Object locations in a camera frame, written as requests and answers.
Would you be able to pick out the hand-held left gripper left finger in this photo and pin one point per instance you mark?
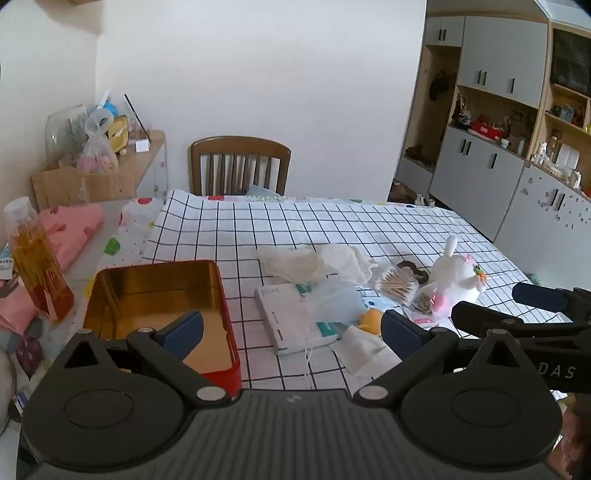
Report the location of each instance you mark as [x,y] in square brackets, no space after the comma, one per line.
[187,330]

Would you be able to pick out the white teal tissue packet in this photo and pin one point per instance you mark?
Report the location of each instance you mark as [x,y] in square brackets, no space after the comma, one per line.
[284,318]

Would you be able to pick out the white plush toy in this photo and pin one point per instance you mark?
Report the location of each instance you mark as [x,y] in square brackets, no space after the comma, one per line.
[455,277]

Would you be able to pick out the plastic bag of pink items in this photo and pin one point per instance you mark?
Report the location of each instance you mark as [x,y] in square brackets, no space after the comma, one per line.
[97,154]

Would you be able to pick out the large grey wooden wall cabinet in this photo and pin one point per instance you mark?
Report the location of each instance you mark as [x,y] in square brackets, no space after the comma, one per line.
[485,60]

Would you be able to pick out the small yellow toy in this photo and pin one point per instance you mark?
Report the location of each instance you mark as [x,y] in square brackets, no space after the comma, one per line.
[371,321]

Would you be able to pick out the thin black stick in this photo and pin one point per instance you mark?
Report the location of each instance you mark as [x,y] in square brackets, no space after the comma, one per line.
[137,117]

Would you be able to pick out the white plastic bag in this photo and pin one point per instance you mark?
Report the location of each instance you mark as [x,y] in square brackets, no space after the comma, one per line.
[318,263]

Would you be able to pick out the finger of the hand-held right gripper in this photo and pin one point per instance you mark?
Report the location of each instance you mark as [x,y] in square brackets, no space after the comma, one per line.
[538,296]
[489,318]

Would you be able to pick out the dark brown hair scrunchie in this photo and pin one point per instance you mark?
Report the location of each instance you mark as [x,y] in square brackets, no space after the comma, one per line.
[413,272]

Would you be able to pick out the plastic bags with items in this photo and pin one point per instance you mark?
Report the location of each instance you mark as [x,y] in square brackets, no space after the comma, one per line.
[64,131]

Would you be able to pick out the wooden side cabinet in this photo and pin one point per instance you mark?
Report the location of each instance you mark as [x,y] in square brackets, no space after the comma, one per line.
[129,177]

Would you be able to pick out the pale blue face mask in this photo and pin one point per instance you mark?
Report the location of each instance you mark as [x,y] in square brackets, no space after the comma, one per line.
[334,302]

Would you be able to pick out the cotton swab bundle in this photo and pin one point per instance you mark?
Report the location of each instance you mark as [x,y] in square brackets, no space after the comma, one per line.
[397,285]

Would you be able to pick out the white black checked tablecloth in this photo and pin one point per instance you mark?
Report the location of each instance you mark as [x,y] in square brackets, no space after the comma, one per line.
[277,226]

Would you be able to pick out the dark purple cloth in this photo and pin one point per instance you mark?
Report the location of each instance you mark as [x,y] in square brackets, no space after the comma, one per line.
[28,355]

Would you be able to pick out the pink printed folded cloth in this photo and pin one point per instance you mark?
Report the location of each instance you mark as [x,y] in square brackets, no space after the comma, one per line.
[69,230]

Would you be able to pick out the black hanging bag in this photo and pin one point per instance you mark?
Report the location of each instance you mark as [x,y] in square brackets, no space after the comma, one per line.
[439,85]

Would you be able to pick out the amber liquid bottle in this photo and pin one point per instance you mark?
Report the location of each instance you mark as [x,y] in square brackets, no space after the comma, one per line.
[39,267]

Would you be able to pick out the white paper napkin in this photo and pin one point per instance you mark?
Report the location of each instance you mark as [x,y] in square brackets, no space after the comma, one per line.
[367,350]

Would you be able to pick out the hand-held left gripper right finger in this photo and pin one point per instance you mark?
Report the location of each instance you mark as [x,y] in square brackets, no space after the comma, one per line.
[401,334]

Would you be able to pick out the small white box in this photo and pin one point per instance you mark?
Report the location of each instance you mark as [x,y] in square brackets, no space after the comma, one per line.
[141,146]

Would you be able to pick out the clear bag of trinkets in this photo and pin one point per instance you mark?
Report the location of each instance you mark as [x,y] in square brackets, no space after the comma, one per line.
[424,300]

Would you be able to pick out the pale blue paper sheet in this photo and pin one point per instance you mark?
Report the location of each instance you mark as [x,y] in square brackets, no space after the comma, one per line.
[261,190]

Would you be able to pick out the dark framed board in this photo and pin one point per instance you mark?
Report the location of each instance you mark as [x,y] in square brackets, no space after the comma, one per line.
[572,60]

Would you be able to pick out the small pink white packet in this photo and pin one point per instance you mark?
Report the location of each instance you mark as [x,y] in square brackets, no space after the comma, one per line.
[422,319]

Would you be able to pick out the wooden chair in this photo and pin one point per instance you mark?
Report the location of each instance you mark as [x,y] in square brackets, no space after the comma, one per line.
[240,150]

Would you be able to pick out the small glass cup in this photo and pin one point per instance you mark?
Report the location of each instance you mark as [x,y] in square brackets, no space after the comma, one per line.
[135,133]

